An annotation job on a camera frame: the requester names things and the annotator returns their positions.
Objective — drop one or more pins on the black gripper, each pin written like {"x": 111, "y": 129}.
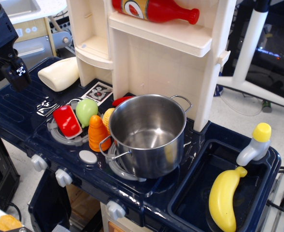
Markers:
{"x": 15, "y": 71}

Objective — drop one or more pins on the yellow toy banana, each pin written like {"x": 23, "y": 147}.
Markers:
{"x": 221, "y": 198}

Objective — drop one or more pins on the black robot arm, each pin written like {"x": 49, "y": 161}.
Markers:
{"x": 8, "y": 35}

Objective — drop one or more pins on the stainless steel pot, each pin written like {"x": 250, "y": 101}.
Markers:
{"x": 146, "y": 135}

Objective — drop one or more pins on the silver toy dishwasher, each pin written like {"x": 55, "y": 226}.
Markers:
{"x": 31, "y": 20}

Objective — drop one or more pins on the red toy cheese wedge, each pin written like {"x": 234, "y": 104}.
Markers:
{"x": 67, "y": 121}

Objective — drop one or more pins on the green toy pear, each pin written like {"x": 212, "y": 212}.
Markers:
{"x": 84, "y": 110}

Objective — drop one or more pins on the grey left stove burner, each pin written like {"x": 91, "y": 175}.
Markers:
{"x": 59, "y": 137}

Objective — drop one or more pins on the grey stove burner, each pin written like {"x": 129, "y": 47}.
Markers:
{"x": 59, "y": 137}
{"x": 116, "y": 167}

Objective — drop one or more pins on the grey left stove knob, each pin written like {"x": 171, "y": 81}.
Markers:
{"x": 39, "y": 163}

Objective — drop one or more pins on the grey stove knob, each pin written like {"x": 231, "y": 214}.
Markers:
{"x": 63, "y": 178}
{"x": 39, "y": 163}
{"x": 115, "y": 210}

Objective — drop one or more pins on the yellow toy corn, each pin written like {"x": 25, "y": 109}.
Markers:
{"x": 106, "y": 117}

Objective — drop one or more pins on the red toy chili pepper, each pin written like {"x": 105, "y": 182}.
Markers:
{"x": 117, "y": 102}

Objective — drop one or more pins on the orange toy carrot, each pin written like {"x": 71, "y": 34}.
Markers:
{"x": 98, "y": 137}

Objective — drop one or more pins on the grey round stove button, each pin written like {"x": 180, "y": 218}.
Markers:
{"x": 88, "y": 157}

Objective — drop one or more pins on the grey middle stove knob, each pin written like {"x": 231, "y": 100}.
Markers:
{"x": 63, "y": 178}

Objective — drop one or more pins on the grey right stove burner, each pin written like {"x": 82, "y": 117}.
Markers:
{"x": 116, "y": 167}

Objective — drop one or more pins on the red toy ketchup bottle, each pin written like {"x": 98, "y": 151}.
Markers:
{"x": 158, "y": 11}

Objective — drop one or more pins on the cream toy kitchen shelf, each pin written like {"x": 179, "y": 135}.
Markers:
{"x": 141, "y": 57}

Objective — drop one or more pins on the grey right stove knob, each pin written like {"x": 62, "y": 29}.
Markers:
{"x": 115, "y": 210}

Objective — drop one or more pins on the navy toy kitchen counter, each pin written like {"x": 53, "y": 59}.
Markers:
{"x": 177, "y": 202}

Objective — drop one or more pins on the grey yellow toy faucet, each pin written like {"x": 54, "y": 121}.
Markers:
{"x": 258, "y": 145}

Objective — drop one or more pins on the green small can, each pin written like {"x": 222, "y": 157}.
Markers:
{"x": 266, "y": 106}

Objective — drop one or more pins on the white stand frame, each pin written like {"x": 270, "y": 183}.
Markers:
{"x": 238, "y": 81}

